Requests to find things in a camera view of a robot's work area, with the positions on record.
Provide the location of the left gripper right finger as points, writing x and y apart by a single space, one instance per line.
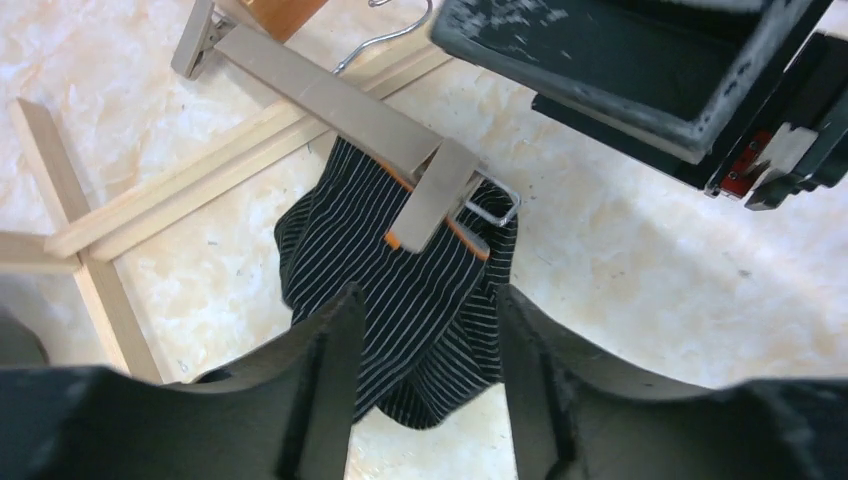
578 411

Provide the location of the black underwear orange trim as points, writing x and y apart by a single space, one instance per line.
431 341

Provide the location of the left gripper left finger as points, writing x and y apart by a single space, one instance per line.
282 411

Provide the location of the wooden clothes rack frame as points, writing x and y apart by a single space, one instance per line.
91 240

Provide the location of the green plastic basin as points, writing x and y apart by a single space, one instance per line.
20 347

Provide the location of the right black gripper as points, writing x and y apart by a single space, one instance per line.
746 99

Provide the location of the wooden clip hanger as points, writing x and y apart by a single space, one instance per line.
440 173

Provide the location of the wooden compartment tray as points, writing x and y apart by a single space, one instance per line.
281 19

